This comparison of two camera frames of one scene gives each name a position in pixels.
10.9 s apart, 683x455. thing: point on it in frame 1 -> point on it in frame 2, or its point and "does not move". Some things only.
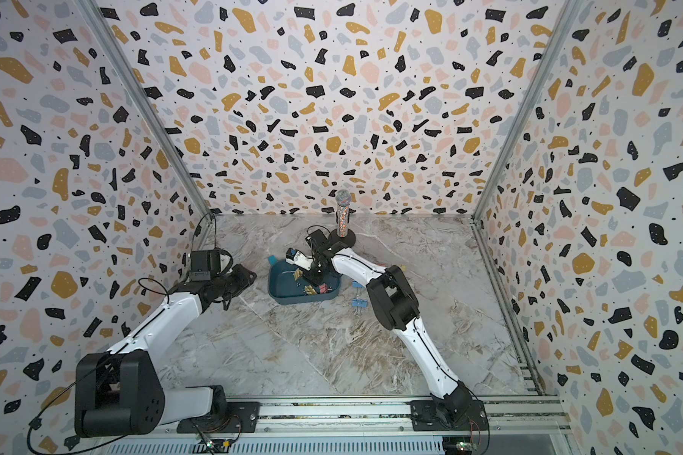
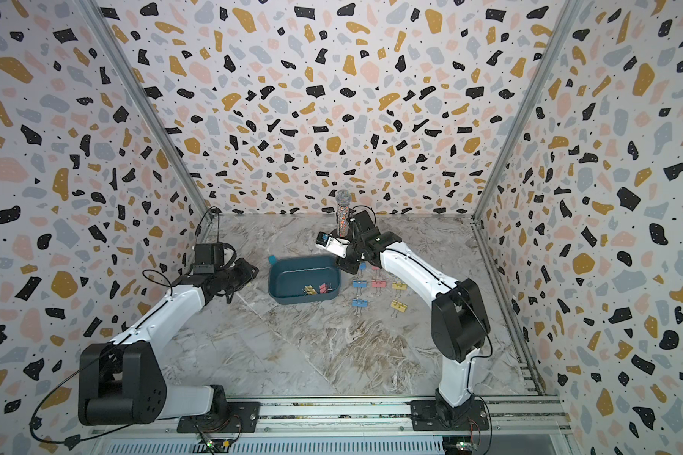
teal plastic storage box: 284,289 does not move
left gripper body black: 230,283 does not move
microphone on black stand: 342,234 does not move
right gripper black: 312,280 -> 342,263
